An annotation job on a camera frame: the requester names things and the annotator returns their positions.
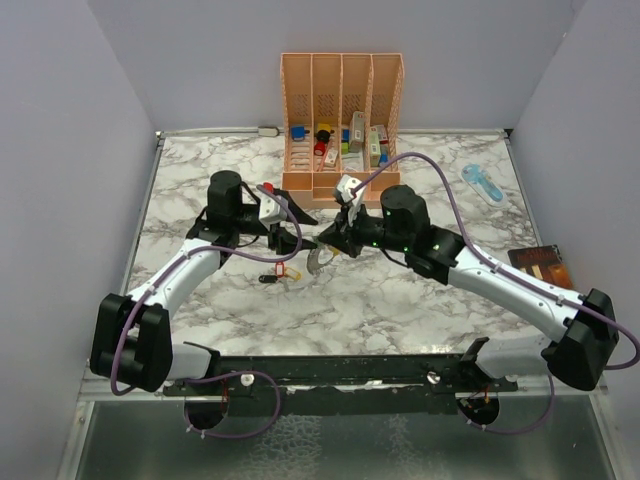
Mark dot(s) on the peach desk organizer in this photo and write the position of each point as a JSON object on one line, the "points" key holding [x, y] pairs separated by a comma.
{"points": [[329, 88]]}

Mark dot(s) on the white adapter at wall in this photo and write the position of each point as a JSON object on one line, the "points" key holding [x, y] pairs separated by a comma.
{"points": [[268, 131]]}

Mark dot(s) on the tall grey box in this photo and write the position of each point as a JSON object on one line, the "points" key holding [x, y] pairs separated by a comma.
{"points": [[356, 132]]}

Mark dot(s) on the paperback book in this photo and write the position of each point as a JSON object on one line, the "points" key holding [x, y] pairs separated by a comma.
{"points": [[542, 262]]}

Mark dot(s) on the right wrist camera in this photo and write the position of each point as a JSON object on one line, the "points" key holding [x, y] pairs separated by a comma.
{"points": [[348, 194]]}

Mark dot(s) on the blue toothbrush package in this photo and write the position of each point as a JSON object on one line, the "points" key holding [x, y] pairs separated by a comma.
{"points": [[482, 183]]}

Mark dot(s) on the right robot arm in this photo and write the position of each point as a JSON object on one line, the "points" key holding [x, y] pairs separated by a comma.
{"points": [[573, 344]]}

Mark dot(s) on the yellow key tag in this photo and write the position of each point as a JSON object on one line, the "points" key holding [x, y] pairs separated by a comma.
{"points": [[293, 274]]}

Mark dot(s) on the black key tag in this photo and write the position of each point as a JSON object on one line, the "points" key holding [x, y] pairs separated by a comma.
{"points": [[268, 279]]}

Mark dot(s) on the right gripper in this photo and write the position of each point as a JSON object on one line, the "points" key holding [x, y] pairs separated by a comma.
{"points": [[344, 235]]}

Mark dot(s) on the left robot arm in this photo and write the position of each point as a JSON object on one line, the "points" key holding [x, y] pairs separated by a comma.
{"points": [[132, 344]]}

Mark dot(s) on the blue block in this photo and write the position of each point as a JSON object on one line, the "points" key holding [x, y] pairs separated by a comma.
{"points": [[298, 133]]}

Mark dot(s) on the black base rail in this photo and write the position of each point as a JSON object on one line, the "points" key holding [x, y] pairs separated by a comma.
{"points": [[338, 385]]}

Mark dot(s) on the metal keyring with yellow grip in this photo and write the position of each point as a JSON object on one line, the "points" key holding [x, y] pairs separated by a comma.
{"points": [[318, 259]]}

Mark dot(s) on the white red box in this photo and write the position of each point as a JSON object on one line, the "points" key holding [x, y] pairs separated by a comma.
{"points": [[378, 141]]}

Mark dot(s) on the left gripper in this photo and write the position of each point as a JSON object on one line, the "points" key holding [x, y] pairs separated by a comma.
{"points": [[281, 240]]}

